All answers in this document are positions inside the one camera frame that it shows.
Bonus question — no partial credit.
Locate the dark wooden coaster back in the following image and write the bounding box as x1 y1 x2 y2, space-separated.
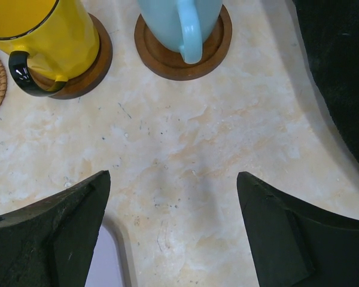
134 6 232 81

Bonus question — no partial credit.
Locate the white mug blue handle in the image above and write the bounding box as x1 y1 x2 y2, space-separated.
138 0 223 64

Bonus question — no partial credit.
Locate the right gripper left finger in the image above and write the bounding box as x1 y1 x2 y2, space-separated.
0 170 111 286

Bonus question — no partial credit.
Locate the black floral blanket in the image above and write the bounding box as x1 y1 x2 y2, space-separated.
293 1 359 163

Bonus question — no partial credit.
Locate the lavender plastic tray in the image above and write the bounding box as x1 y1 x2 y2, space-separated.
84 224 125 287

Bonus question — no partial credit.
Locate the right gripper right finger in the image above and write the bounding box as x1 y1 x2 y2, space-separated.
237 172 359 286

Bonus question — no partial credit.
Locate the amber yellow glass mug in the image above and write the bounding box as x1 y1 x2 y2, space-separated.
0 1 100 97

